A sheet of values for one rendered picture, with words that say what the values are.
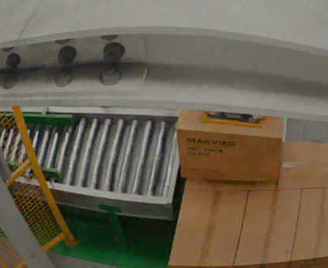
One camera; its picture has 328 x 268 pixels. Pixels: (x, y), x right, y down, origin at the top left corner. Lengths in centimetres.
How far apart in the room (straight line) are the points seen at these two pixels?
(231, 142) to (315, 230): 89
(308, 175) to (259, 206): 43
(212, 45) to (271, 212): 299
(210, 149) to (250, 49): 276
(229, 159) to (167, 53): 279
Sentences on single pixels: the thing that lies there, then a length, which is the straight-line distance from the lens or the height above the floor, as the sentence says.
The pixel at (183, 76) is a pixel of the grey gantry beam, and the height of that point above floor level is 311.
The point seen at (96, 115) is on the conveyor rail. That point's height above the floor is 57.
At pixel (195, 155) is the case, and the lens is 347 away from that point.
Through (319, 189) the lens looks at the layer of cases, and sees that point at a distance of 374.
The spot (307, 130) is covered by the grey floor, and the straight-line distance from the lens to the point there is 477.
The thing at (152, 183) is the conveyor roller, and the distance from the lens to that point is 380.
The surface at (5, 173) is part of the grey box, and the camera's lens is 278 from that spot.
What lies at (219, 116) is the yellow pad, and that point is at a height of 110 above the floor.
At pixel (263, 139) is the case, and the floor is 105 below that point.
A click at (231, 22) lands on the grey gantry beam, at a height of 322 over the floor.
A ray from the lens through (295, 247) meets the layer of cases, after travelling 348.
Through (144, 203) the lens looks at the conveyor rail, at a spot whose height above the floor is 58.
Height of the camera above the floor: 359
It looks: 49 degrees down
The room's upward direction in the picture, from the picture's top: 9 degrees counter-clockwise
